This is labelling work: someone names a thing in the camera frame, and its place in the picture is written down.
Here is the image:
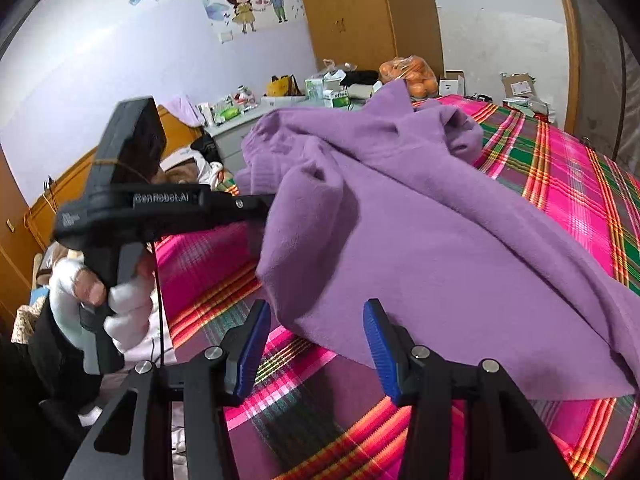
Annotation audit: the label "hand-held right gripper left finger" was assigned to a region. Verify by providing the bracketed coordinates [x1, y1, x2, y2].
[65, 299, 272, 480]

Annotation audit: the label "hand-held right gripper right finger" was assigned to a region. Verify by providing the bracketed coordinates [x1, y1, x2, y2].
[363, 298, 576, 480]

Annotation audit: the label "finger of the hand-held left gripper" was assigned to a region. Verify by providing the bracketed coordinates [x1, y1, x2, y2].
[207, 192, 276, 228]

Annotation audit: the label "purple fleece pants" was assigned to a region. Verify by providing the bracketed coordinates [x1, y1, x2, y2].
[234, 80, 640, 401]

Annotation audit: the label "person's left forearm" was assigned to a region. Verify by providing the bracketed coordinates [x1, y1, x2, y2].
[10, 300, 101, 411]

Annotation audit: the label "person's left hand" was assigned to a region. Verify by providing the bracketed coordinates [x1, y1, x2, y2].
[49, 255, 156, 351]

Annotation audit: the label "brown and white bedding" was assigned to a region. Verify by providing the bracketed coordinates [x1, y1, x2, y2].
[160, 145, 226, 193]

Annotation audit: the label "white nightstand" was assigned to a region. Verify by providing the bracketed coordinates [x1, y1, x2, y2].
[202, 102, 301, 166]

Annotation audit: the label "wooden headboard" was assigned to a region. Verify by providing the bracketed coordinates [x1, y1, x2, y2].
[25, 105, 201, 251]

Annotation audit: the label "black cloth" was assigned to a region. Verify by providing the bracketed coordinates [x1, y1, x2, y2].
[190, 132, 223, 163]

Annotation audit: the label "lilac towel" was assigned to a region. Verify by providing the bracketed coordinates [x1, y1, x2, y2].
[164, 94, 206, 128]

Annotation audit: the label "wooden side cabinet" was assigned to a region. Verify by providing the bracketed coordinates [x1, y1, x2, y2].
[0, 150, 48, 321]

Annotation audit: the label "yellow bag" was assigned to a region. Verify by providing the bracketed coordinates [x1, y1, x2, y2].
[266, 75, 303, 98]

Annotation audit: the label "black bag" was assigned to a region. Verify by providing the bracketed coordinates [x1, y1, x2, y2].
[340, 70, 379, 87]

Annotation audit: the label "bag of oranges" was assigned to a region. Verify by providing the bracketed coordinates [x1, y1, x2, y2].
[378, 56, 441, 98]

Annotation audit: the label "wooden wardrobe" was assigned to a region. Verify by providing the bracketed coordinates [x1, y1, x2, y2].
[290, 0, 446, 83]

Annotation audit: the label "pink green plaid bed sheet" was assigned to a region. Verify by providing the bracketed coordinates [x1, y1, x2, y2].
[152, 94, 640, 480]

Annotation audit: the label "white cardboard box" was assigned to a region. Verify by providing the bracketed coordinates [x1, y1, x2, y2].
[439, 71, 467, 97]

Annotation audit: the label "grey plastic mailer bags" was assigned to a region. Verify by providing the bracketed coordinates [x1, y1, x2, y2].
[502, 97, 551, 121]

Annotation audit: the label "brown cardboard box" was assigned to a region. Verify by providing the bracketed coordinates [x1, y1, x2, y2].
[500, 72, 536, 101]

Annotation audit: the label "wooden framed door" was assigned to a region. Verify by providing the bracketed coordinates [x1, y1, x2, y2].
[550, 0, 640, 171]

